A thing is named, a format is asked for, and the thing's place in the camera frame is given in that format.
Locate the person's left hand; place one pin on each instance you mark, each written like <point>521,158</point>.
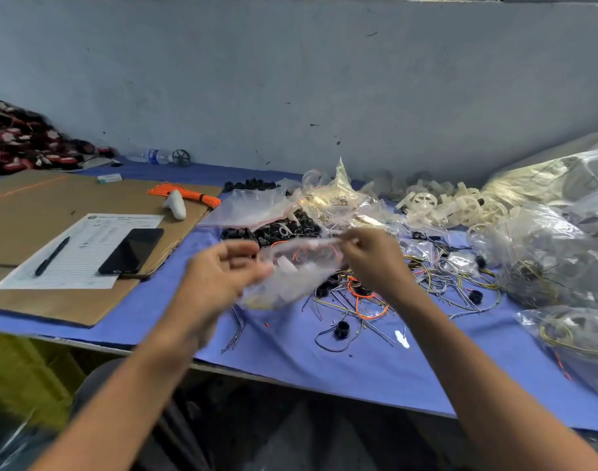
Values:
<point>215,289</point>

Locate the person's right hand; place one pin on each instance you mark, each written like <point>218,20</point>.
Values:
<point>377,265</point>

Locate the clear zip plastic bag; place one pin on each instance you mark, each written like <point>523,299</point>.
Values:
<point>294,269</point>

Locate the heap of plastic bags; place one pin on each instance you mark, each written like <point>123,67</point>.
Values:
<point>333,196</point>

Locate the pile of black plastic rings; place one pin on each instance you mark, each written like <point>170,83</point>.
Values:
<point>274,230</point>

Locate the pile of white plastic wheels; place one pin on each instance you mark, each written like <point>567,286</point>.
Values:
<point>436,201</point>

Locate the stack of plastic bags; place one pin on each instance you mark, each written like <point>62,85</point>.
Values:
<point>250,206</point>

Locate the pile of large plastic bags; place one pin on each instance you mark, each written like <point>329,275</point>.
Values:
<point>554,240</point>

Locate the person's left forearm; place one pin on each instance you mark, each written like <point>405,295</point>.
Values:
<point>112,407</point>

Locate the person's right forearm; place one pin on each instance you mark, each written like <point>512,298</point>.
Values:
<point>505,387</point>

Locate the black smartphone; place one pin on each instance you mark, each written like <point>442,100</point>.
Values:
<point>130,252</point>

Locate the white handheld device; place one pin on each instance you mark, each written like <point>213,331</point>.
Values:
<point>176,204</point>

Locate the orange tie bundle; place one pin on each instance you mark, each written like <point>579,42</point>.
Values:
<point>186,194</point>

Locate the black round wheel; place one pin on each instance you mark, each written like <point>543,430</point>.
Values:
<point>181,158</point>

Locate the white paper sheet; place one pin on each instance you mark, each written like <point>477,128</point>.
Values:
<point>73,255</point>

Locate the clear plastic water bottle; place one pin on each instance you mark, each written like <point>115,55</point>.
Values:
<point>152,157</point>

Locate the small white label card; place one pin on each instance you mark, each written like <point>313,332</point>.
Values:
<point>109,177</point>

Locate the black pen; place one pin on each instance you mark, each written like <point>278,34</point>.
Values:
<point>51,257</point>

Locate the brown cardboard sheet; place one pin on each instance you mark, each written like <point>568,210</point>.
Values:
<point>43,206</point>

